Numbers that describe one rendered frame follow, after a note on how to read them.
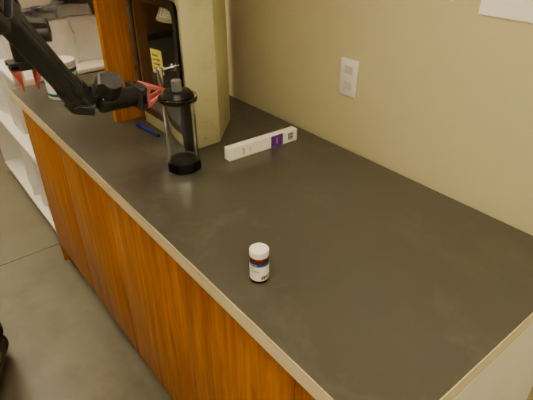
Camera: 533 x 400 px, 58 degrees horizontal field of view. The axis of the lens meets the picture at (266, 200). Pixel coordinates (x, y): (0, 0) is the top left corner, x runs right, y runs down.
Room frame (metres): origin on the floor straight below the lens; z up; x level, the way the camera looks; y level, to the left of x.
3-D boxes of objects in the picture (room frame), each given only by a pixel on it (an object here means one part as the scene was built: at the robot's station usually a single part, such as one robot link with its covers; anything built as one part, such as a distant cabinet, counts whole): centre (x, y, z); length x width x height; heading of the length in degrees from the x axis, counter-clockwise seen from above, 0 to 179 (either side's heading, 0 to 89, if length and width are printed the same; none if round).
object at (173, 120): (1.29, 0.25, 1.06); 0.11 x 0.11 x 0.21
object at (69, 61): (1.93, 0.84, 1.02); 0.13 x 0.13 x 0.15
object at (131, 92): (1.34, 0.40, 1.14); 0.10 x 0.07 x 0.07; 39
